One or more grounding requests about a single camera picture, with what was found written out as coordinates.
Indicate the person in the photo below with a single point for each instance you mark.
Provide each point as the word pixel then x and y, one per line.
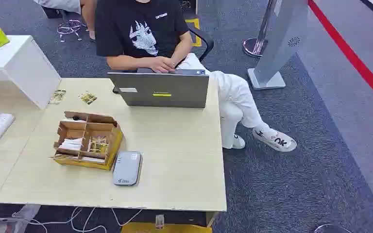
pixel 141 35

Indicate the white cards stack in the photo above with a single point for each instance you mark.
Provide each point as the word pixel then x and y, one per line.
pixel 71 144

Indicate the loose printed card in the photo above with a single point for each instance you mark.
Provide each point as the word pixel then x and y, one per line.
pixel 57 96
pixel 87 97

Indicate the wooden card box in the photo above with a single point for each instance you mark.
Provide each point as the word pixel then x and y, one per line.
pixel 88 141

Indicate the chrome chair base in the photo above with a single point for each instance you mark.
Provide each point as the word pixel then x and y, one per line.
pixel 69 28

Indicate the chrome stanchion pole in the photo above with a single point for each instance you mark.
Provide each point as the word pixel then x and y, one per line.
pixel 259 37

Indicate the red barrier belt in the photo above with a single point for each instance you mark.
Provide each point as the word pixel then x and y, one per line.
pixel 350 54

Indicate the yellow box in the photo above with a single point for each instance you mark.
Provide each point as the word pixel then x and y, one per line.
pixel 165 227

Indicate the black office chair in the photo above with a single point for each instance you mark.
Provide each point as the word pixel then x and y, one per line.
pixel 202 37

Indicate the grey standing sign post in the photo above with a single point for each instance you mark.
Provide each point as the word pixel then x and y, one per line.
pixel 278 48

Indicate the white desk partition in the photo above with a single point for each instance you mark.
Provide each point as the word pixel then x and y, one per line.
pixel 19 64

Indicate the yellow printed cards stack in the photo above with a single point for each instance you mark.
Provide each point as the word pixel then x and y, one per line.
pixel 98 145

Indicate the grey laptop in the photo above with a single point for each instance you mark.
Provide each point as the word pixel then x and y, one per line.
pixel 164 91

